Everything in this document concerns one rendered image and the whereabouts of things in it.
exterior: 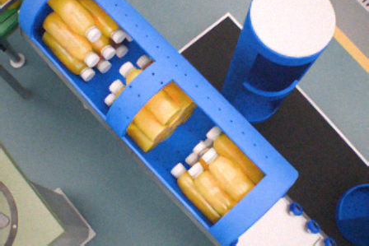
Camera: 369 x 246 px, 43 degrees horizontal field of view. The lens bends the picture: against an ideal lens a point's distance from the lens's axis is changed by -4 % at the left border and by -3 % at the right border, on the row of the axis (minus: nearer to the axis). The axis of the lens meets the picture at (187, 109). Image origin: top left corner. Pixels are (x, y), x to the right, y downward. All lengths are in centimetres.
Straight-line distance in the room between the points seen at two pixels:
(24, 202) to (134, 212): 109
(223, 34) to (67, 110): 89
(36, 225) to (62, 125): 120
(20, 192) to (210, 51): 136
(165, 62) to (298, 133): 124
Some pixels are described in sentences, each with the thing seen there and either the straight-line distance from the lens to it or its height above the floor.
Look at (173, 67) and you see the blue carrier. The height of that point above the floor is 121.
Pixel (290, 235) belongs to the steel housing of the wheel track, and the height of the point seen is 93.
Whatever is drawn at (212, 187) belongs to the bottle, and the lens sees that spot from 128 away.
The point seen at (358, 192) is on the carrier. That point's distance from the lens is 243.
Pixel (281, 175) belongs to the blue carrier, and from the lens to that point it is 124.
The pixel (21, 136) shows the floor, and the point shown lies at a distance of 258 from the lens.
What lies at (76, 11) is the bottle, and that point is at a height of 118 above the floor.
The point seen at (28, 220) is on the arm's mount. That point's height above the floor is 106.
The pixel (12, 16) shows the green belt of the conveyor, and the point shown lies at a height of 90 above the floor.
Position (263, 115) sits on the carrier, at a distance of 236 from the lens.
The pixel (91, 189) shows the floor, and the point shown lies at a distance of 245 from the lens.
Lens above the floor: 241
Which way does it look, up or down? 75 degrees down
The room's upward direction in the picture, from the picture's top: 8 degrees clockwise
